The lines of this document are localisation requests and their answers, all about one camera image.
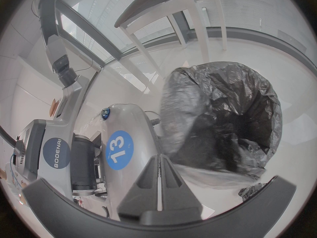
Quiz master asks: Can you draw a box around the black plastic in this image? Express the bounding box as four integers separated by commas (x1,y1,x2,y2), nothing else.
238,182,267,202

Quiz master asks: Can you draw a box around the window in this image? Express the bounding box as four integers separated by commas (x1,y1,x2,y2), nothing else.
56,0,317,66

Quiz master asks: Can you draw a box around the black cable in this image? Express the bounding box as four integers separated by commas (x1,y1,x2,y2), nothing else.
74,59,93,72
143,111,162,126

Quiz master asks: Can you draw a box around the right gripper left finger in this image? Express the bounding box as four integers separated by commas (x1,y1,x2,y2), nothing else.
117,155,161,221

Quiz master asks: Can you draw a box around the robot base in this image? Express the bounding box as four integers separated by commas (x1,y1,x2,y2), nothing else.
10,75,169,221

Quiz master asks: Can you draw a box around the grey chair with white legs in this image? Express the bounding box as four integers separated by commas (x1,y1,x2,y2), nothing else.
114,0,228,84

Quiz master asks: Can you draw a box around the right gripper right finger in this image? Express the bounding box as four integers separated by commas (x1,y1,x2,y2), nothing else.
161,155,204,221

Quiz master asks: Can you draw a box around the black plastic bag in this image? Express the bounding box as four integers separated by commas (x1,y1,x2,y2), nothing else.
160,61,283,183

